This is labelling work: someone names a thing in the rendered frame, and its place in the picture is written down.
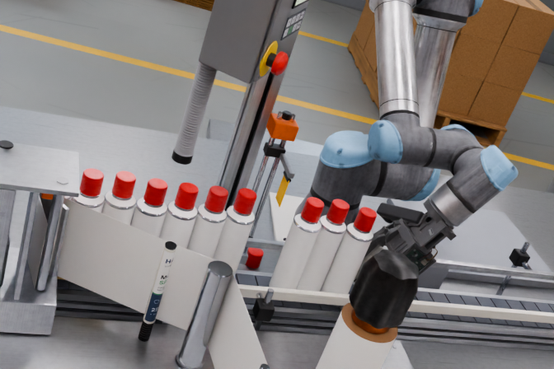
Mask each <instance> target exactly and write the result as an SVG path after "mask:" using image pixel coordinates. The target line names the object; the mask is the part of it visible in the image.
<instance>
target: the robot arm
mask: <svg viewBox="0 0 554 369"><path fill-rule="evenodd" d="M483 1H484V0H369V8H370V9H371V11H372V12H374V17H375V34H376V50H377V67H378V100H379V117H380V120H379V121H376V122H375V123H373V125H372V127H371V128H370V130H369V134H363V133H361V132H357V131H340V132H337V133H333V134H332V135H331V136H329V137H328V138H327V140H326V142H325V144H324V147H323V149H322V150H321V153H320V159H319V162H318V165H317V169H316V172H315V175H314V178H313V181H312V186H311V188H310V191H309V193H308V194H307V196H306V197H305V198H304V200H303V201H302V202H301V203H300V204H299V206H298V207H297V209H296V211H295V214H294V217H295V216H296V215H298V214H300V213H301V212H302V210H303V207H304V205H305V203H306V201H307V199H308V198H310V197H314V198H318V199H320V200H321V201H322V202H323V203H324V208H323V210H322V214H321V217H322V216H325V215H327V213H328V211H329V208H330V206H331V203H332V201H333V200H334V199H342V200H344V201H346V202H347V203H348V204H349V206H350V209H349V211H348V213H347V215H346V218H345V221H344V223H345V225H346V226H348V225H349V224H351V223H354V221H355V219H356V217H357V215H358V213H359V205H360V202H361V200H362V198H363V196H372V197H379V198H385V199H398V200H401V201H405V202H406V201H422V200H424V199H426V198H427V197H429V196H430V199H427V200H426V201H425V202H424V203H423V204H424V206H425V208H426V210H427V212H426V213H423V212H421V211H417V210H414V209H409V208H404V207H399V206H396V205H392V204H388V203H380V205H379V207H378V209H377V214H378V215H379V216H380V217H382V218H383V220H384V221H385V222H386V223H389V225H387V226H386V227H385V226H383V228H382V229H380V230H379V231H377V232H375V233H374V234H373V239H372V241H371V243H370V246H369V248H368V250H367V253H366V255H365V256H364V260H363V262H362V264H361V265H360V268H359V271H358V273H357V275H356V277H355V279H354V282H355V281H356V279H357V277H358V275H359V272H360V270H361V269H362V266H363V264H364V262H366V261H367V260H368V259H370V258H371V257H372V256H373V255H375V254H377V253H378V252H379V251H381V250H383V249H385V248H383V247H384V246H386V247H387V248H388V250H390V251H393V252H398V253H402V254H404V255H405V256H406V257H407V258H408V259H409V260H410V261H411V262H413V263H414V264H416V265H417V266H418V268H419V275H421V274H422V273H423V272H424V271H425V270H426V269H427V268H429V267H430V266H431V265H432V264H434V263H435V262H436V259H435V256H436V255H437V254H438V251H437V252H436V254H435V255H432V253H431V252H432V249H435V246H436V245H437V244H438V243H439V242H440V241H442V240H443V239H444V238H445V237H448V238H449V239H450V240H452V239H453V238H455V237H456V234H455V233H454V231H453V229H454V227H458V226H459V225H460V224H462V223H463V222H464V221H466V220H467V219H468V218H469V217H470V216H471V215H472V214H473V213H475V212H476V211H477V210H479V209H480V208H481V207H482V206H484V205H485V204H486V203H487V202H489V201H490V200H491V199H492V198H494V197H495V196H496V195H497V194H498V193H499V192H500V191H503V190H505V188H506V186H507V185H509V184H510V183H511V182H512V181H513V180H514V179H515V178H516V177H517V176H518V170H517V168H516V167H515V166H514V165H513V164H512V163H511V162H510V161H509V159H508V158H507V157H506V156H505V155H504V154H503V153H502V152H501V151H500V149H499V148H498V147H497V146H495V145H490V146H489V147H488V148H486V149H484V148H483V147H482V145H481V144H480V143H479V142H478V141H477V139H476V138H475V136H474V135H473V134H472V133H471V132H469V131H468V130H466V129H465V128H464V127H463V126H461V125H459V124H450V125H448V126H444V127H442V128H441V129H436V128H433V127H434V122H435V118H436V114H437V110H438V107H439V101H440V97H441V94H442V90H443V87H444V81H445V77H446V73H447V70H448V64H449V60H450V57H451V53H452V50H453V44H454V41H455V36H456V33H457V31H458V30H459V29H460V28H462V27H463V26H465V25H466V23H467V18H468V17H470V16H474V15H476V14H477V13H478V11H479V7H481V5H482V3H483ZM412 9H413V11H412ZM412 15H413V17H414V18H415V20H416V22H417V26H416V29H415V36H414V30H413V17H412ZM440 170H449V171H450V172H451V173H452V174H453V177H452V178H451V179H449V180H448V181H447V182H446V183H444V184H443V185H442V186H441V187H439V188H438V189H437V190H436V191H434V189H435V187H436V185H437V183H438V181H439V175H440ZM433 191H434V192H433ZM432 192H433V193H432ZM294 217H293V218H294ZM430 250H431V251H430ZM426 265H427V266H426ZM425 266H426V267H425Z"/></svg>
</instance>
